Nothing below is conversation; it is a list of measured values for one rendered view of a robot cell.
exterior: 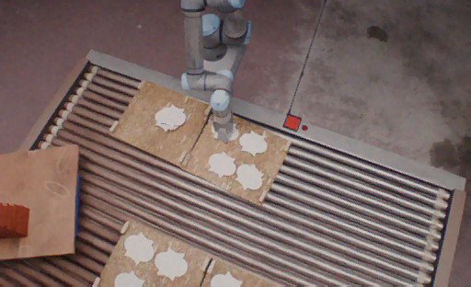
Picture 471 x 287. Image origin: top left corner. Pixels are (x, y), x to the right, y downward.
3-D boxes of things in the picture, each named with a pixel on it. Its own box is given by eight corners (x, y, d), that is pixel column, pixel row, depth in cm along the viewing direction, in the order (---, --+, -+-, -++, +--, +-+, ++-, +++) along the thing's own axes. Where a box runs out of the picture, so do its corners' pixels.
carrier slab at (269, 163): (216, 109, 200) (216, 109, 199) (292, 143, 190) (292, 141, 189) (181, 169, 187) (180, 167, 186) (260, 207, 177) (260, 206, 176)
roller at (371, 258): (55, 126, 206) (51, 122, 202) (428, 275, 164) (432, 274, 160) (51, 134, 204) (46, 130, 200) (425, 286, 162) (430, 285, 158)
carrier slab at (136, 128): (145, 81, 210) (144, 79, 209) (214, 108, 201) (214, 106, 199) (110, 135, 197) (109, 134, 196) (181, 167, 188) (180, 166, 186)
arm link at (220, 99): (230, 88, 165) (227, 106, 162) (232, 101, 175) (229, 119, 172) (212, 86, 166) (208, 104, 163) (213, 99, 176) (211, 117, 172)
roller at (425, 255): (65, 111, 210) (62, 107, 206) (432, 254, 168) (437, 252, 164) (61, 119, 208) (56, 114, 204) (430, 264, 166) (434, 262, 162)
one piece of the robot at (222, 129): (208, 128, 172) (212, 143, 187) (229, 130, 172) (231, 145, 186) (212, 104, 178) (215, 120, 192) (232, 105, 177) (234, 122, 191)
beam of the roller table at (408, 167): (95, 54, 228) (91, 49, 223) (461, 182, 183) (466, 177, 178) (86, 66, 225) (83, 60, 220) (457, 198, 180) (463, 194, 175)
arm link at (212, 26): (201, 28, 206) (197, 10, 194) (226, 29, 204) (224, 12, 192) (197, 47, 201) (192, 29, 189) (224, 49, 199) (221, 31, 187)
